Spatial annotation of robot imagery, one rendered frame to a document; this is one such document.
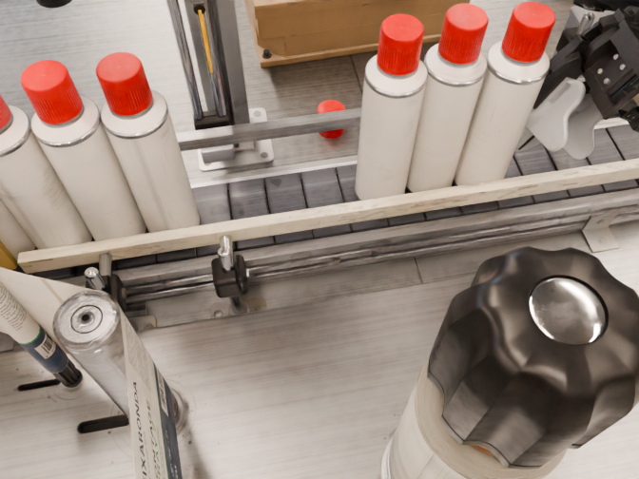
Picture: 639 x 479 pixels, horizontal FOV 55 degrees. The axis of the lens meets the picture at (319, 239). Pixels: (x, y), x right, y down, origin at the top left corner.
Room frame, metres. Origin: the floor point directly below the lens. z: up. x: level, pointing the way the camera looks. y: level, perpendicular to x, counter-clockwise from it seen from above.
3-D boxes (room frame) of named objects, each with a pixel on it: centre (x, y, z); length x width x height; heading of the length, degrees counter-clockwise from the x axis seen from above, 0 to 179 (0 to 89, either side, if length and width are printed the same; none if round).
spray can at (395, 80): (0.38, -0.06, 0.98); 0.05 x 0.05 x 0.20
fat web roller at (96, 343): (0.15, 0.13, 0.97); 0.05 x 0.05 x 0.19
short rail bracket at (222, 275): (0.27, 0.08, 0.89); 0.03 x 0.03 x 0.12; 11
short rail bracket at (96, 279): (0.26, 0.19, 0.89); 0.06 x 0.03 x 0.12; 11
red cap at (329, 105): (0.52, -0.01, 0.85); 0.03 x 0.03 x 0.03
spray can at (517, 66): (0.40, -0.16, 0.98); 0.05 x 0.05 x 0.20
